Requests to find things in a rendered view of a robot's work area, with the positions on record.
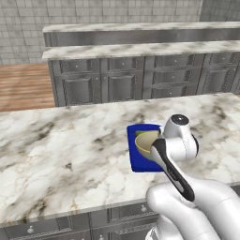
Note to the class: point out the grey cupboard door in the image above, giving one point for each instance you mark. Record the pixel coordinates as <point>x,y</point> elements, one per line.
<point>103,229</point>

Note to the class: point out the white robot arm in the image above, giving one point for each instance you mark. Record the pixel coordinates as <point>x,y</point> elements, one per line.
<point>203,209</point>

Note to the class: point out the round silver knob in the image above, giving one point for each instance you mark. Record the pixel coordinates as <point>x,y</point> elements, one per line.
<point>143,207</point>
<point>101,238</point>
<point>30,230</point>

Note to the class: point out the pale yellow bowl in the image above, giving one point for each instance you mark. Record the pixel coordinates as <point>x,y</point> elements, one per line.
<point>144,144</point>

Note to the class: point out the grey cupboard run, marble top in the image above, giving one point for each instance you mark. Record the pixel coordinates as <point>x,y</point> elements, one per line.
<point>125,78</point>

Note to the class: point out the grey drawer front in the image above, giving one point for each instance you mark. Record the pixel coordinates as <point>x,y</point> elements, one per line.
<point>47,229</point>
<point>129,211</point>

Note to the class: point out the blue rectangular tray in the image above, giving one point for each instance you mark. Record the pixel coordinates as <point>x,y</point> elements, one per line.
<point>137,162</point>

